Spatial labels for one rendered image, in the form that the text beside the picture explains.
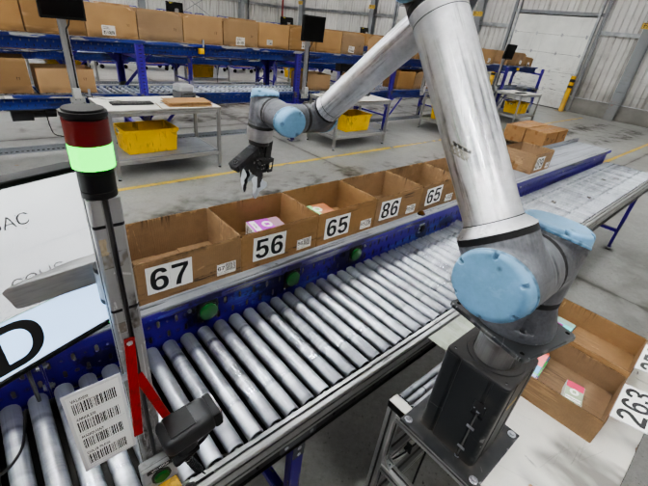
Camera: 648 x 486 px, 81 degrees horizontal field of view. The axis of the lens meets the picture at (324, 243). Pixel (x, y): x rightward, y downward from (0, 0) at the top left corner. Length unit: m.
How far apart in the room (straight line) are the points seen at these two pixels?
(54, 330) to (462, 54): 0.85
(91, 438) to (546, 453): 1.20
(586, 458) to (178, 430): 1.17
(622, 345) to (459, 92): 1.48
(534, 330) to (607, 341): 1.06
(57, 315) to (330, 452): 1.57
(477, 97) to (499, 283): 0.34
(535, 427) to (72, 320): 1.31
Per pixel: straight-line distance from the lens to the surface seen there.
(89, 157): 0.55
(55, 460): 1.30
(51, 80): 5.50
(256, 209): 1.84
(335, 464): 2.06
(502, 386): 1.06
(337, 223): 1.79
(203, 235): 1.76
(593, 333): 2.03
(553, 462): 1.44
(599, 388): 1.76
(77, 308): 0.78
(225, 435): 1.23
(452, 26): 0.82
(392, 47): 1.07
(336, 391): 1.34
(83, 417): 0.78
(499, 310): 0.76
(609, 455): 1.57
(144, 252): 1.69
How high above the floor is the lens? 1.77
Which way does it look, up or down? 30 degrees down
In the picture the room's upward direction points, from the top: 7 degrees clockwise
